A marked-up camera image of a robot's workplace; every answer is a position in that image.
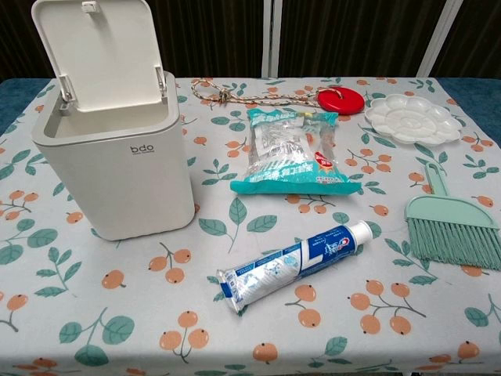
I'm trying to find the white square plastic box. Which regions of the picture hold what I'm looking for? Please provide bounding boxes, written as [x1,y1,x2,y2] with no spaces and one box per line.
[30,0,196,241]

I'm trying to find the mint green hand brush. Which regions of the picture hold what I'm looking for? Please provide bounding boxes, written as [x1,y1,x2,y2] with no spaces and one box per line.
[404,162,501,272]

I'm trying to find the teal snack bag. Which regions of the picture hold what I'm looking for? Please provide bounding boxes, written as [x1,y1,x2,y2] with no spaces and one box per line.
[229,108,363,197]

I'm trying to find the blue white toothpaste tube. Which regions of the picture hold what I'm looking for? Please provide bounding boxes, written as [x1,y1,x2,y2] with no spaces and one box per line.
[216,219,379,313]

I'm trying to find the red plastic disc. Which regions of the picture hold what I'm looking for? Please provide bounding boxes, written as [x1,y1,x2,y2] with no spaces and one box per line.
[316,86,368,116]

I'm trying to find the dark pleated partition panel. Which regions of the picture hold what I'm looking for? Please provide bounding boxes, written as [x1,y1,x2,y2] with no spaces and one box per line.
[428,0,501,79]
[0,0,50,81]
[269,0,463,79]
[146,0,273,79]

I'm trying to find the white flower paint palette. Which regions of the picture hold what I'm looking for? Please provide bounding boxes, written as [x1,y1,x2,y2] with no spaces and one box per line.
[364,95,463,146]

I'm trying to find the floral leaf print tablecloth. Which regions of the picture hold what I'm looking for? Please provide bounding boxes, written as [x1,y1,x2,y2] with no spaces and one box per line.
[0,77,501,376]

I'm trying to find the beige braided rope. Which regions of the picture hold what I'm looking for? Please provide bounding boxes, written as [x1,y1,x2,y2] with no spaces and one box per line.
[190,78,326,108]

